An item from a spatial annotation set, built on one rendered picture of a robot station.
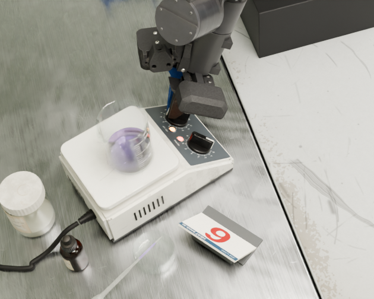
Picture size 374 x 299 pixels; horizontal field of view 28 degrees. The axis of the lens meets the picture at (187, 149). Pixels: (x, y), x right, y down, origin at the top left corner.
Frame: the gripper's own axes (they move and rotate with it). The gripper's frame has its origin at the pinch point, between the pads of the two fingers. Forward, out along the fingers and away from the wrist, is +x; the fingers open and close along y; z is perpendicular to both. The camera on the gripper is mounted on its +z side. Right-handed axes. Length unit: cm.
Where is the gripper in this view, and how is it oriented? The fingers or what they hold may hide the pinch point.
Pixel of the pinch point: (178, 95)
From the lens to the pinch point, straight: 101.1
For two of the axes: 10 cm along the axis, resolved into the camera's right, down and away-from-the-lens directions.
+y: 1.5, 6.7, -7.3
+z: -9.3, -1.6, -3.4
